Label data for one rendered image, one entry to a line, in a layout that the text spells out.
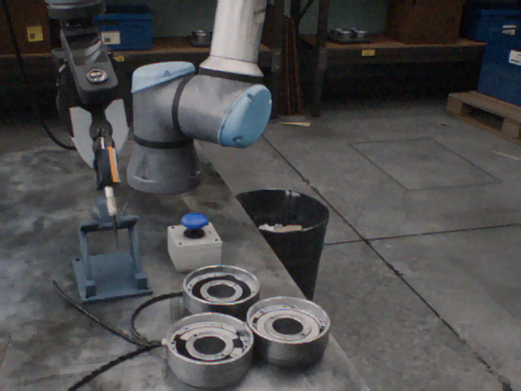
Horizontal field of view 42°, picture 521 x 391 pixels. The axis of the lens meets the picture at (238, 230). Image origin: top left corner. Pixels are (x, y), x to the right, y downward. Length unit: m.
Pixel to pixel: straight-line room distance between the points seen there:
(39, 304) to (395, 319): 1.68
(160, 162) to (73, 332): 0.48
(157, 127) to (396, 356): 1.30
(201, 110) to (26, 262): 0.40
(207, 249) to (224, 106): 0.28
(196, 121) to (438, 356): 1.38
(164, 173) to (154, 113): 0.12
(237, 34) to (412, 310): 1.56
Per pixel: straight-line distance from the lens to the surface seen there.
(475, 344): 2.43
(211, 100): 1.20
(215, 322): 0.87
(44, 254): 1.11
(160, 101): 1.26
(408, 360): 2.28
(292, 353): 0.83
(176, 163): 1.30
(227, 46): 1.21
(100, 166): 0.92
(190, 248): 1.02
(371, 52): 4.70
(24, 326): 0.94
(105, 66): 0.85
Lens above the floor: 1.31
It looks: 26 degrees down
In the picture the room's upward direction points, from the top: 2 degrees clockwise
